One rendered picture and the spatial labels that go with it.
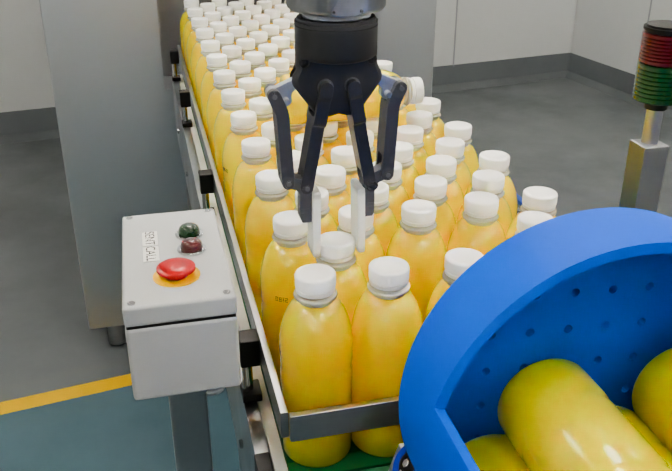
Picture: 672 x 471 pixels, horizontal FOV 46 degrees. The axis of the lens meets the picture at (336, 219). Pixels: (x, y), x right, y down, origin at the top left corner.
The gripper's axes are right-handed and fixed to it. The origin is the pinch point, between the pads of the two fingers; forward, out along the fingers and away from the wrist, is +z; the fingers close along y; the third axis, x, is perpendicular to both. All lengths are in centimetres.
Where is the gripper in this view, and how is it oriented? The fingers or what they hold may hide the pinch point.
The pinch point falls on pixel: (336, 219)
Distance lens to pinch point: 79.7
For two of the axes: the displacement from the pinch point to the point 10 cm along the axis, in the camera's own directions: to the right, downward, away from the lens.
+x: -2.3, -4.1, 8.8
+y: 9.7, -1.0, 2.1
